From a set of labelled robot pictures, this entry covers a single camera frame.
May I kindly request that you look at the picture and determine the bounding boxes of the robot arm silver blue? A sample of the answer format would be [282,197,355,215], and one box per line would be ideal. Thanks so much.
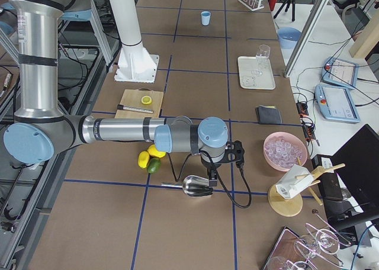
[3,0,244,187]

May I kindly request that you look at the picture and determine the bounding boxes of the halved lemon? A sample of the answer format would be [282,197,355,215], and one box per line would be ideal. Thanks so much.
[141,95,153,105]

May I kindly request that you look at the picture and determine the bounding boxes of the pink bowl of ice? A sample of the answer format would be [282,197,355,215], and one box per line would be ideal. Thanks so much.
[263,132,308,172]

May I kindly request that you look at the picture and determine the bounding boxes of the wine glasses on tray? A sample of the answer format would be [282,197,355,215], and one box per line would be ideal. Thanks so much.
[262,222,352,269]

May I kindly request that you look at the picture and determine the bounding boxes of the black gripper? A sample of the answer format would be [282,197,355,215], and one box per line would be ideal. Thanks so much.
[200,140,245,188]

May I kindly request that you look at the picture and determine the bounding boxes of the teach pendant far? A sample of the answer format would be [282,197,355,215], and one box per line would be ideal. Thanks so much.
[321,57,359,89]

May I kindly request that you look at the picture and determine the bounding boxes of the wooden cutting board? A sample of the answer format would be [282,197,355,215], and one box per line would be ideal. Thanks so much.
[115,89,163,118]

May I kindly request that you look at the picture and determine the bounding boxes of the yellow lemon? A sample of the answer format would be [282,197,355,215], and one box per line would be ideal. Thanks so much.
[147,144,166,158]
[137,151,150,169]

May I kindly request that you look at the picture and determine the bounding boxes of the light blue cup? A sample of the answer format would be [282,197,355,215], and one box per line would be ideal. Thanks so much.
[201,11,211,26]

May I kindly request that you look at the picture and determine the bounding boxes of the aluminium frame post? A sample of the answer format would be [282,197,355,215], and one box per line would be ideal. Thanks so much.
[284,0,329,78]

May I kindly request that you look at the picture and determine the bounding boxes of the green lime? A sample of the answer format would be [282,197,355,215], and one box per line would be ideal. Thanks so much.
[146,157,161,174]

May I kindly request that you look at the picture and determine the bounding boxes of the teach pendant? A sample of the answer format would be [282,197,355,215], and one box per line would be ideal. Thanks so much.
[314,85,361,124]
[321,57,359,89]

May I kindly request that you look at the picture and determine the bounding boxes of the black camera tripod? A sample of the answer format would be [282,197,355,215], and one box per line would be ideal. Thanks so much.
[273,0,296,22]

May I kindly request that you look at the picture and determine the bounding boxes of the blue bowl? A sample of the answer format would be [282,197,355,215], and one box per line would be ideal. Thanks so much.
[277,27,301,49]

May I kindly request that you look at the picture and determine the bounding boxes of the cream bear tray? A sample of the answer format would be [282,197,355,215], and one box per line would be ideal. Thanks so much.
[237,56,275,90]

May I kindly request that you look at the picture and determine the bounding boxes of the grey folded cloth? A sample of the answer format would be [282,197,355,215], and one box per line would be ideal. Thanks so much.
[255,105,282,124]

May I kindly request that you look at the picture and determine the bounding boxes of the black monitor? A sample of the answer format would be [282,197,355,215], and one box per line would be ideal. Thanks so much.
[312,124,378,230]

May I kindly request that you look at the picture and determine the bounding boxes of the clear stemmed glass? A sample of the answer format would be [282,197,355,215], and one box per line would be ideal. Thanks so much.
[252,44,271,78]

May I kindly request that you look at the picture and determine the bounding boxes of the teach pendant near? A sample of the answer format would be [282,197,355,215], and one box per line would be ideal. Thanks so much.
[314,85,361,124]

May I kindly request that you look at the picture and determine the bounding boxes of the metal ice scoop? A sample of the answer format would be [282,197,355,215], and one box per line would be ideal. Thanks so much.
[161,175,213,197]

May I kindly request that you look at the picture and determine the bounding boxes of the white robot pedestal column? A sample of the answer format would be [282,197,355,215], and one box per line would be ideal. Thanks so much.
[109,0,159,83]

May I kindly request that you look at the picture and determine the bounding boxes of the yellow lemon back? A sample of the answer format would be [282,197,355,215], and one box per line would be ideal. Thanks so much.
[147,144,166,158]

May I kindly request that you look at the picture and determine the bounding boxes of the yellow lemon front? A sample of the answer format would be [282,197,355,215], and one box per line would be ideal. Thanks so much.
[137,151,150,169]

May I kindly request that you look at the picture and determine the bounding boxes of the wooden stand with carton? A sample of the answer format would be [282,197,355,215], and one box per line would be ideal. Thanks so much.
[268,163,345,217]

